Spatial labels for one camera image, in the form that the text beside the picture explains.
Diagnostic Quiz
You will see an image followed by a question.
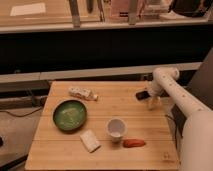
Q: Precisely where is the green bowl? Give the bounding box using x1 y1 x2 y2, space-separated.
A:
53 100 87 132

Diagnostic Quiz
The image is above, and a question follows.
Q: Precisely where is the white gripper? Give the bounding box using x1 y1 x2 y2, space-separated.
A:
147 81 164 110

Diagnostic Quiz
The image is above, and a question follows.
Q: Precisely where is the white sponge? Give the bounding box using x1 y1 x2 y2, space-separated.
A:
80 130 101 153

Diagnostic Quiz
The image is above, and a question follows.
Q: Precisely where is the black cable on floor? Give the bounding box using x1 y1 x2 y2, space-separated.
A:
0 106 44 118

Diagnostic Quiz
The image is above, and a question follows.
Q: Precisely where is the white paper sheet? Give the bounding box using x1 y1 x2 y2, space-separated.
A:
10 3 46 16

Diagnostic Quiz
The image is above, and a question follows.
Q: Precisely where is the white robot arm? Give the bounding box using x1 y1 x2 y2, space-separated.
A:
147 67 213 171

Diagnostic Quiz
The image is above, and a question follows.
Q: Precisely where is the grey metal post right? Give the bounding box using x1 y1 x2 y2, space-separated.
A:
128 0 138 25

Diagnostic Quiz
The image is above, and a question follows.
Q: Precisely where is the black eraser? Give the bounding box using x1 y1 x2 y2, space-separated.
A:
136 91 150 101

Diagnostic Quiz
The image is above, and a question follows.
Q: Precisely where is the grey metal post left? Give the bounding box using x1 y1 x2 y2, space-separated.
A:
69 0 81 27

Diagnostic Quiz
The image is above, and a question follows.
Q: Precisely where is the white cup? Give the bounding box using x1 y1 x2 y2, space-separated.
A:
106 118 127 143

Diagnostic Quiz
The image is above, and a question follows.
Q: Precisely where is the orange sausage toy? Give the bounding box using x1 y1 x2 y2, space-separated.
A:
123 139 146 148

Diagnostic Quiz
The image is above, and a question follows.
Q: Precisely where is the grey metal post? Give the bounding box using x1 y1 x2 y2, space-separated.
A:
128 0 138 25
69 0 81 27

